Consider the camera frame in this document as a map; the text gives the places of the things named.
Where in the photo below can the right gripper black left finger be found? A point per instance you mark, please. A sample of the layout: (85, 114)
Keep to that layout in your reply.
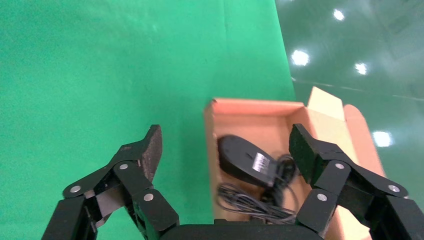
(132, 179)

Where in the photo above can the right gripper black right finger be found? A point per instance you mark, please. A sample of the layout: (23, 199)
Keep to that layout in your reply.
(334, 179)

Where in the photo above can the small open cardboard box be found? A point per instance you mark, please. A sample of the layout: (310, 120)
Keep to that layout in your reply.
(258, 116)

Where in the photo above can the green table cloth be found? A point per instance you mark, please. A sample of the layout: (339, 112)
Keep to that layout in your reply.
(99, 66)

